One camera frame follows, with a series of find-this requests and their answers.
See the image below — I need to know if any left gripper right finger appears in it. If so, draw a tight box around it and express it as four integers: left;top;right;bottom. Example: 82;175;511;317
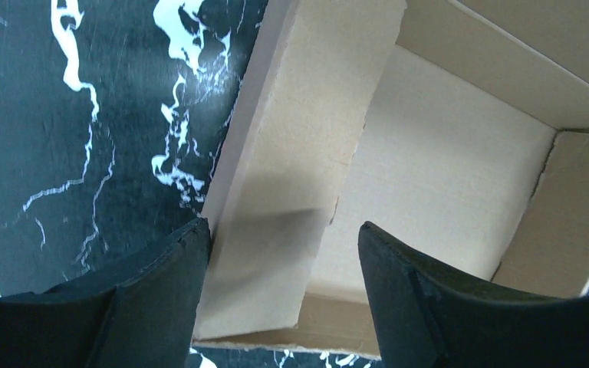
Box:
357;222;589;367

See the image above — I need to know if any brown cardboard box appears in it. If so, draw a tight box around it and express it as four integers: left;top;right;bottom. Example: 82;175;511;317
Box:
192;1;589;356

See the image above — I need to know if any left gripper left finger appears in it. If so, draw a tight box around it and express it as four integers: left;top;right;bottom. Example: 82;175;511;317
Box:
0;218;211;367

